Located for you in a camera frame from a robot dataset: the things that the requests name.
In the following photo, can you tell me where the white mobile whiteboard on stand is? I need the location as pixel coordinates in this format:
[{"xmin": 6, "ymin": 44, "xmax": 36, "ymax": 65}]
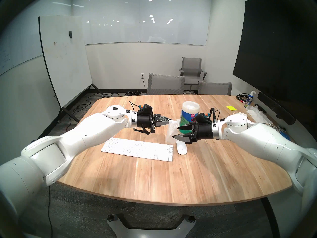
[{"xmin": 38, "ymin": 16, "xmax": 104, "ymax": 123}]

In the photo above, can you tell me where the crumpled white tissue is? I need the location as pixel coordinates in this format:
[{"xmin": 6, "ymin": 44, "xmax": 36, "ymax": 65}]
[{"xmin": 246, "ymin": 109, "xmax": 273, "ymax": 124}]

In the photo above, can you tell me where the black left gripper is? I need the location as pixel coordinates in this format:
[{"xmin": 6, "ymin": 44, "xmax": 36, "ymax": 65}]
[{"xmin": 136, "ymin": 113, "xmax": 172, "ymax": 134}]

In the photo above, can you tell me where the glass wall whiteboard with writing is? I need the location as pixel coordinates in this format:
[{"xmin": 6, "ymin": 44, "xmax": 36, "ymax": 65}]
[{"xmin": 0, "ymin": 0, "xmax": 73, "ymax": 76}]

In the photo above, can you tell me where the white computer mouse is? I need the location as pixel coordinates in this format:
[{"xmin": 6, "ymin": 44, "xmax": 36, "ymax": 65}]
[{"xmin": 176, "ymin": 140, "xmax": 188, "ymax": 155}]

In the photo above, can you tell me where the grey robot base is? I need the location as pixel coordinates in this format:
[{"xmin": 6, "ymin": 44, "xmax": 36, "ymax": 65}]
[{"xmin": 107, "ymin": 214, "xmax": 196, "ymax": 238}]

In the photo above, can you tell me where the thin black floor cable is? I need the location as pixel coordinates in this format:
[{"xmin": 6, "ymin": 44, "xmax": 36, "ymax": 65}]
[{"xmin": 48, "ymin": 185, "xmax": 54, "ymax": 238}]

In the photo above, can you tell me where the green blue wipes canister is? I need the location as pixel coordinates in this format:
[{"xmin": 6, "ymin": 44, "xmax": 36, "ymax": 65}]
[{"xmin": 178, "ymin": 101, "xmax": 200, "ymax": 136}]

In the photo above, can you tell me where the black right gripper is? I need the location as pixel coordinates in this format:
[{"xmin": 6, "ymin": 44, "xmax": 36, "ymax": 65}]
[{"xmin": 172, "ymin": 122, "xmax": 214, "ymax": 144}]

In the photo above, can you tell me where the large black wall screen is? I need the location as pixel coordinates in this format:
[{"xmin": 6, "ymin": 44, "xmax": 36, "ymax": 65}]
[{"xmin": 232, "ymin": 0, "xmax": 317, "ymax": 131}]

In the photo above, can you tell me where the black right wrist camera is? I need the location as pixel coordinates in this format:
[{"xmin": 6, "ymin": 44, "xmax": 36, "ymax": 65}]
[{"xmin": 192, "ymin": 113, "xmax": 206, "ymax": 124}]

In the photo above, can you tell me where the white disinfecting wipe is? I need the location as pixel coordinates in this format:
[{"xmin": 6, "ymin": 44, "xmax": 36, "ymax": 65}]
[{"xmin": 165, "ymin": 120, "xmax": 179, "ymax": 144}]

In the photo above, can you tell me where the grey office chair with armrests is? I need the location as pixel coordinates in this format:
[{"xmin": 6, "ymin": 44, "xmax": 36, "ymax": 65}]
[{"xmin": 179, "ymin": 57, "xmax": 207, "ymax": 93}]

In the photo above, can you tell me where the black video sound bar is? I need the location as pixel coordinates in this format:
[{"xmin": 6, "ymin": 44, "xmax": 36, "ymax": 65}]
[{"xmin": 258, "ymin": 92, "xmax": 296, "ymax": 125}]

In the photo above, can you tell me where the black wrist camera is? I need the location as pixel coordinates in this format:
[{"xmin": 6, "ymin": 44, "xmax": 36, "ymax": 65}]
[
  {"xmin": 192, "ymin": 113, "xmax": 206, "ymax": 124},
  {"xmin": 137, "ymin": 104, "xmax": 153, "ymax": 116}
]

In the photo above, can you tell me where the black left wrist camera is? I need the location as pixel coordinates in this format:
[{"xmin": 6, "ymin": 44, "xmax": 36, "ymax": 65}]
[{"xmin": 137, "ymin": 104, "xmax": 153, "ymax": 116}]

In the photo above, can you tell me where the grey mesh chair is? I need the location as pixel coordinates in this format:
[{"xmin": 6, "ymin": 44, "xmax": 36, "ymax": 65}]
[
  {"xmin": 147, "ymin": 73, "xmax": 185, "ymax": 95},
  {"xmin": 198, "ymin": 81, "xmax": 232, "ymax": 96}
]

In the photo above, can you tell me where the white slim keyboard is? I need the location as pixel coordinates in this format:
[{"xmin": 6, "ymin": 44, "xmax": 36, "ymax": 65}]
[{"xmin": 101, "ymin": 137, "xmax": 174, "ymax": 162}]

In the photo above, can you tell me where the whiteboard cleaner spray bottle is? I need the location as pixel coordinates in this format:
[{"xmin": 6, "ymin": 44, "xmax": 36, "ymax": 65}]
[{"xmin": 244, "ymin": 91, "xmax": 257, "ymax": 108}]

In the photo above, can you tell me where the wide glass wall whiteboard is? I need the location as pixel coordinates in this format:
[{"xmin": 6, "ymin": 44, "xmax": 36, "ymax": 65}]
[{"xmin": 72, "ymin": 0, "xmax": 213, "ymax": 46}]

